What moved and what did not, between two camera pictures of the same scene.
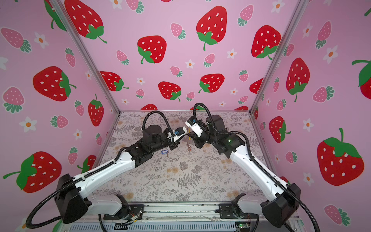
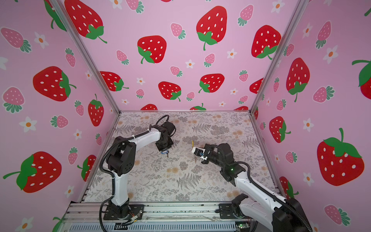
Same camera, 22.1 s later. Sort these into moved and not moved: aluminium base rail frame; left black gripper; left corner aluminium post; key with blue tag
Moved: left black gripper
Not moved: left corner aluminium post; key with blue tag; aluminium base rail frame
